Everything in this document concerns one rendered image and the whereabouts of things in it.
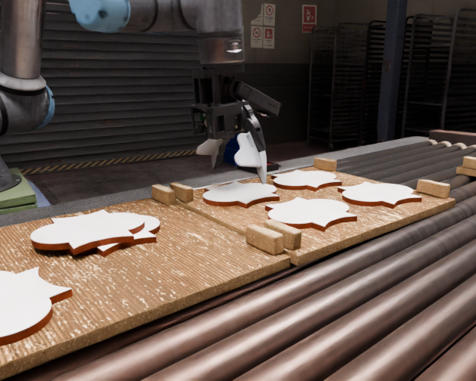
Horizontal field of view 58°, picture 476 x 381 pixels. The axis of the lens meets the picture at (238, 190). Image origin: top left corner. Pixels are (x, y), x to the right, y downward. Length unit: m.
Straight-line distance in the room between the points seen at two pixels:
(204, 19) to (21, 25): 0.49
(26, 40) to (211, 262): 0.73
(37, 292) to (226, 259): 0.22
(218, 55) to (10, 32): 0.54
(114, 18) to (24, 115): 0.53
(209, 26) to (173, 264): 0.38
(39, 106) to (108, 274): 0.70
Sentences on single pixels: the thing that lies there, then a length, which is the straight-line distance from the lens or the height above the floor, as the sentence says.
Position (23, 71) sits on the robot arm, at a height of 1.16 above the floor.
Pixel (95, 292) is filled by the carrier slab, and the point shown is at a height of 0.94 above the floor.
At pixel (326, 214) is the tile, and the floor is 0.95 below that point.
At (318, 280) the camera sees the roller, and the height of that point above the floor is 0.91.
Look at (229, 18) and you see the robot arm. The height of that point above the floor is 1.24.
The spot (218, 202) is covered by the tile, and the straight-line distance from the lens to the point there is 0.75.
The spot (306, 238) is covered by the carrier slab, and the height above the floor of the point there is 0.94.
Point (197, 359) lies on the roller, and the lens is 0.41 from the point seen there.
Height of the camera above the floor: 1.17
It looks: 16 degrees down
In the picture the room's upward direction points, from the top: straight up
